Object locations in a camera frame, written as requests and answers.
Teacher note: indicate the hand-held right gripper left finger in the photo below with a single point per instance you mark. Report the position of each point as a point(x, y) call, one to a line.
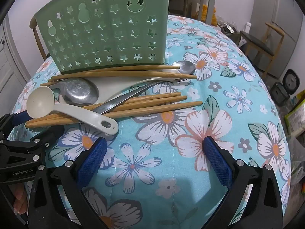
point(91, 162)

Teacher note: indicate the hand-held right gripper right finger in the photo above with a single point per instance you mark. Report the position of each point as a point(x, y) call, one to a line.
point(218, 162)

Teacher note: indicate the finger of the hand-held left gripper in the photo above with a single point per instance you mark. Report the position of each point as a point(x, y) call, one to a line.
point(50, 133)
point(20, 118)

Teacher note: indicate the white plastic spoon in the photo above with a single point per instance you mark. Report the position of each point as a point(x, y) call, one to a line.
point(40, 102)

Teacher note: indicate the large metal spoon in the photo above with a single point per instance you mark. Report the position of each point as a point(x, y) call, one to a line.
point(78, 91)

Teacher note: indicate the wooden chopsticks bundle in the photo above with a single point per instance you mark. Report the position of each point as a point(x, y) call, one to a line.
point(178, 105)

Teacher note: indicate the white scalloped rice paddle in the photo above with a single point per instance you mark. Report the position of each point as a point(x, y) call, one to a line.
point(112, 89)

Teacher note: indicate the small metal spoon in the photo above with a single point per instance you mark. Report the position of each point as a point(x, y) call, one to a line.
point(187, 67)

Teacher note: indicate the green utensil holder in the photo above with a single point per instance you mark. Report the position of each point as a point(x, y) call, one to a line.
point(107, 40)

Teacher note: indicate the person's left hand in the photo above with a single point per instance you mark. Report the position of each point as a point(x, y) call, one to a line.
point(20, 202)

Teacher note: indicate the white door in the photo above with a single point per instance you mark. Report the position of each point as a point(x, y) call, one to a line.
point(9, 71)

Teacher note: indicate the blue floral tablecloth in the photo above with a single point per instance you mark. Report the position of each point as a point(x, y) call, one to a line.
point(166, 148)

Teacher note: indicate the yellow green rice bag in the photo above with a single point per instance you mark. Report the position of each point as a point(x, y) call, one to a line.
point(295, 121)

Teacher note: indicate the black rice cooker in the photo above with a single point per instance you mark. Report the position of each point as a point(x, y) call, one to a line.
point(280, 93)

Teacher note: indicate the orange plastic bag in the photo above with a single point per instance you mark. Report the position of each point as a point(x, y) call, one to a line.
point(207, 13)

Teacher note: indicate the grey refrigerator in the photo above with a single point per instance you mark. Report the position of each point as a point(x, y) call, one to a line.
point(290, 28)

